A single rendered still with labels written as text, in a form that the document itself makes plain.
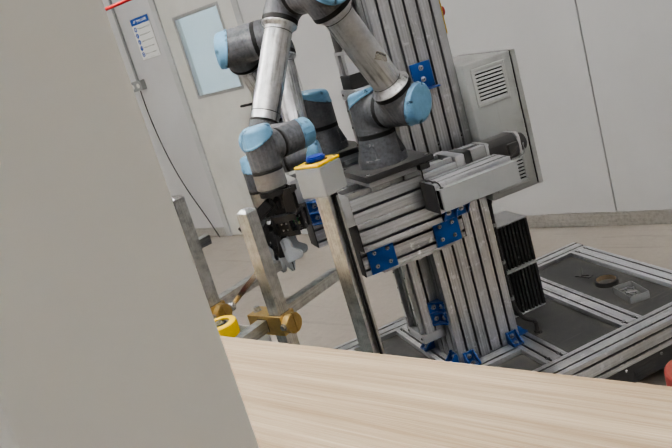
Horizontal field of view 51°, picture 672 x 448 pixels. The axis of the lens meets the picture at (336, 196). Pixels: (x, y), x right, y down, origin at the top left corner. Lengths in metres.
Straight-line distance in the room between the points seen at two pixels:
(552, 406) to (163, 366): 0.92
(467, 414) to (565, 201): 3.24
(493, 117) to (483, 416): 1.49
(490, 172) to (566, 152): 2.06
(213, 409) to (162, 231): 0.04
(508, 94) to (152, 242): 2.30
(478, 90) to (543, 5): 1.68
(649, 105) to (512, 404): 2.98
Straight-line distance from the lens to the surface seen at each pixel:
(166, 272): 0.16
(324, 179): 1.41
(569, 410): 1.04
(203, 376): 0.17
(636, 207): 4.12
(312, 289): 1.84
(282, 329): 1.70
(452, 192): 2.04
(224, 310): 1.88
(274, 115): 1.82
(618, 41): 3.89
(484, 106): 2.39
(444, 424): 1.06
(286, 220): 1.66
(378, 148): 2.07
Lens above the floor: 1.48
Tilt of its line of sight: 13 degrees down
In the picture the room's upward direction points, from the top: 16 degrees counter-clockwise
